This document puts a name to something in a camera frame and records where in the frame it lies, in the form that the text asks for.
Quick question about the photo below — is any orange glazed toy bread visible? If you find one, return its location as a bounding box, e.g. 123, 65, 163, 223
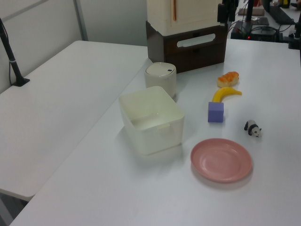
216, 71, 240, 88

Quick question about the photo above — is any dark brown drawer box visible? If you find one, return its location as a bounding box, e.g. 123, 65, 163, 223
145, 20, 228, 74

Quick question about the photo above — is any black camera stand pole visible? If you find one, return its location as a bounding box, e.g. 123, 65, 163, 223
0, 17, 31, 88

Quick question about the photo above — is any white open plastic bin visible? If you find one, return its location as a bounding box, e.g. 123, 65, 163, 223
118, 86, 185, 156

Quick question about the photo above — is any purple cube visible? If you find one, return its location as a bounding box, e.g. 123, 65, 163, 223
207, 101, 225, 123

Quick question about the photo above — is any black electronics box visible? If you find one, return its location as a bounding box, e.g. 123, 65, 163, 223
230, 21, 281, 42

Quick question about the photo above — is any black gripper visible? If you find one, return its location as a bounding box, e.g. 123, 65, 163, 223
217, 0, 239, 24

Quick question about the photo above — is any black upright pole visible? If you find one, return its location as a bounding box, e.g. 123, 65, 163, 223
245, 0, 255, 23

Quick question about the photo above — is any small cream trash can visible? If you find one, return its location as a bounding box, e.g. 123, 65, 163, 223
144, 62, 177, 99

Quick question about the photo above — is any brown flat board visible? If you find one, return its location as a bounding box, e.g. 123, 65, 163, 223
237, 8, 265, 17

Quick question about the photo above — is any black clamp stand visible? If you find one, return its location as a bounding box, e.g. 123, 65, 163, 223
288, 21, 301, 50

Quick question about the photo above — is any yellow toy banana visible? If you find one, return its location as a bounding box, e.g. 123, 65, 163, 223
212, 87, 243, 104

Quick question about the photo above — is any black keyboard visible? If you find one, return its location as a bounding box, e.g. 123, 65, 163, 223
268, 4, 296, 24

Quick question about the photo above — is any toy panda figure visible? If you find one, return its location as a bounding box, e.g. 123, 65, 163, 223
243, 119, 263, 138

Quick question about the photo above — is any cream plastic cabinet with handles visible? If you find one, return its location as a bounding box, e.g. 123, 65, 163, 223
146, 0, 221, 36

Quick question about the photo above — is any pink plate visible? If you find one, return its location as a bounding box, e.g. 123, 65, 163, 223
190, 138, 253, 184

